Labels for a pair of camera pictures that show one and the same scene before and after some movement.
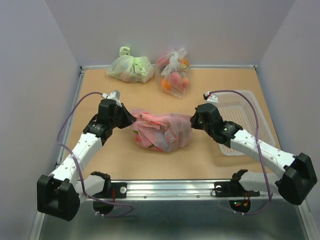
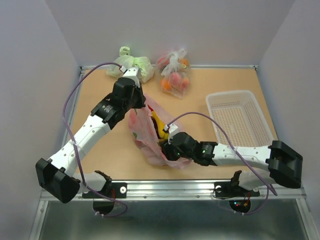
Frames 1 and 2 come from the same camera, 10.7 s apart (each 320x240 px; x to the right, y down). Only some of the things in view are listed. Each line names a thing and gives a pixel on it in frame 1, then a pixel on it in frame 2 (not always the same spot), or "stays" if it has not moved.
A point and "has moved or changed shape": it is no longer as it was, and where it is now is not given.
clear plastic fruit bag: (174, 72) stays
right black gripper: (195, 123) → (167, 149)
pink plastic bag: (161, 133) has moved or changed shape
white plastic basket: (243, 108) stays
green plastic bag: (131, 69) stays
